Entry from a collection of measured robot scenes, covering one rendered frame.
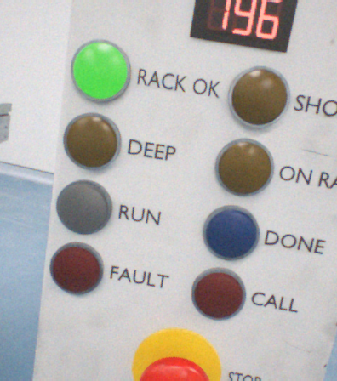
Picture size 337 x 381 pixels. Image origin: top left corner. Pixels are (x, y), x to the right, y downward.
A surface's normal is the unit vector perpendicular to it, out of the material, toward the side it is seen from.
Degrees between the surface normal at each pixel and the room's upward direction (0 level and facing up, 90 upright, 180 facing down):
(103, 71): 90
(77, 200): 87
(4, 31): 90
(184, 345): 90
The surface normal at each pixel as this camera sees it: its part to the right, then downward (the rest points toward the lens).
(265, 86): -0.06, 0.18
